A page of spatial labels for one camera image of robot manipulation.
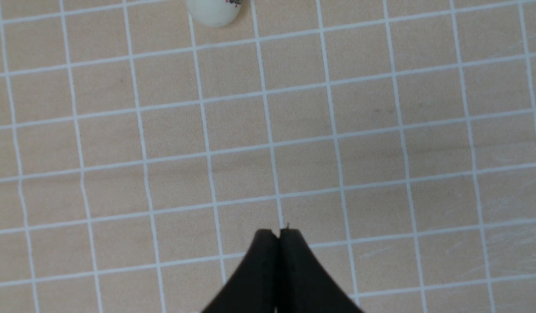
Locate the checkered orange tablecloth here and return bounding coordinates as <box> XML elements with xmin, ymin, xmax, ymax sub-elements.
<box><xmin>0</xmin><ymin>0</ymin><xmax>536</xmax><ymax>313</ymax></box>

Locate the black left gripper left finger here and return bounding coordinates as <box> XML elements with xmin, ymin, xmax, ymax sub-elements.
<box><xmin>203</xmin><ymin>229</ymin><xmax>279</xmax><ymax>313</ymax></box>

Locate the white ping-pong ball with logo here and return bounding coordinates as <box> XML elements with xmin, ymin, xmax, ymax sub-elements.
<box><xmin>184</xmin><ymin>0</ymin><xmax>242</xmax><ymax>28</ymax></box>

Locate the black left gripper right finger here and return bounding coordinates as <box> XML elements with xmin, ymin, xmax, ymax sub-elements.
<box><xmin>276</xmin><ymin>228</ymin><xmax>363</xmax><ymax>313</ymax></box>

